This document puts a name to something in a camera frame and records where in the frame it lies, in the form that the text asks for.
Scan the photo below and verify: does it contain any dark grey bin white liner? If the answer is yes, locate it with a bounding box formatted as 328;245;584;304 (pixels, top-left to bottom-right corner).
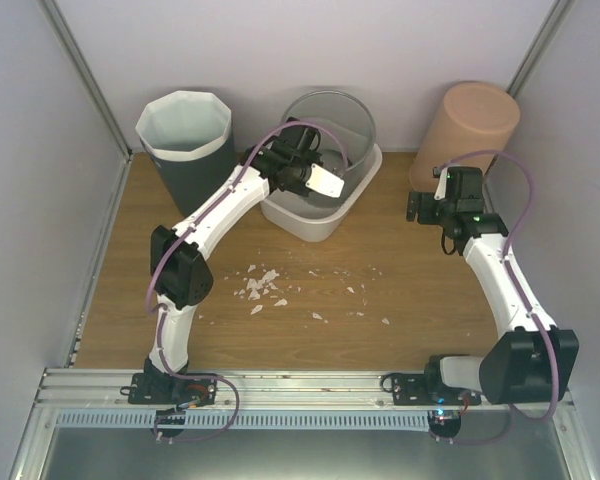
135;90;236;216

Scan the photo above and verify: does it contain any aluminium frame post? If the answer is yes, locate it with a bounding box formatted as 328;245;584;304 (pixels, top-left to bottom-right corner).
506;0;575;99
39;0;133;162

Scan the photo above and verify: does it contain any white plastic shard pile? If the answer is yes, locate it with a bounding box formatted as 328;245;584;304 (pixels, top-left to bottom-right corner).
232;264;288;307

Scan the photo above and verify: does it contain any grey slotted cable duct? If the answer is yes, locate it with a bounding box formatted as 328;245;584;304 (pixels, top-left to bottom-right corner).
56;409;429;432

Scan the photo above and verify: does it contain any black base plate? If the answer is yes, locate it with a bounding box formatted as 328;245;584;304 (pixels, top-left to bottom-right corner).
119;372;217;406
379;372;482;406

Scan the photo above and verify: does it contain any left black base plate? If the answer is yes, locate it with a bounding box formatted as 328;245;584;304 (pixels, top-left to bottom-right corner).
119;372;217;406

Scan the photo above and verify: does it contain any salmon pink plastic bin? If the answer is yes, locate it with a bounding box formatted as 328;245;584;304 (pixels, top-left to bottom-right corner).
409;82;520;192

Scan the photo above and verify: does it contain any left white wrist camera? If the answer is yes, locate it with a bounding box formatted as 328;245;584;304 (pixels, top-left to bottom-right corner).
305;163;345;198

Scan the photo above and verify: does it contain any left aluminium frame post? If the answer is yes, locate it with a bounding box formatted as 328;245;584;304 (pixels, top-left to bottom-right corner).
39;0;133;162

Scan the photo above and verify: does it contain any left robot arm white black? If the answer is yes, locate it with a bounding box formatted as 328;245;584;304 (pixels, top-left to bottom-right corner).
129;118;322;404

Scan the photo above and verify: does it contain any purple cable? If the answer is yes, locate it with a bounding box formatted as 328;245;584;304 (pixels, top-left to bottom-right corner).
442;148;564;424
144;118;351;381

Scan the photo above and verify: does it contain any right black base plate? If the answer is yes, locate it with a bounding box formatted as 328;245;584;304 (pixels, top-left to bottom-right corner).
379;372;482;406

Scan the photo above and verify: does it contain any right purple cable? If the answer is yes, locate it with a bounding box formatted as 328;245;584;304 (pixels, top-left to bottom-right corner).
442;148;564;424

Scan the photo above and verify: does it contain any aluminium front rail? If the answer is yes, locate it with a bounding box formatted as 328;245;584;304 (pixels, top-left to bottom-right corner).
34;368;398;411

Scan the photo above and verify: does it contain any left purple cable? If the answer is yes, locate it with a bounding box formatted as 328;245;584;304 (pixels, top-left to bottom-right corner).
144;118;351;381

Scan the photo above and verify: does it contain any white plastic basin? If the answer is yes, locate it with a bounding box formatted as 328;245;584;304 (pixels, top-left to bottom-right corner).
260;144;382;243

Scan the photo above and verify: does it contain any right aluminium frame post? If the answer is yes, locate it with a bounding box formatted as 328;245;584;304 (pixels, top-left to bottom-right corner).
506;0;575;99

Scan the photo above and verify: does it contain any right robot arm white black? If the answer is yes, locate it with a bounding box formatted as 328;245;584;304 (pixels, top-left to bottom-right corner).
407;166;579;406

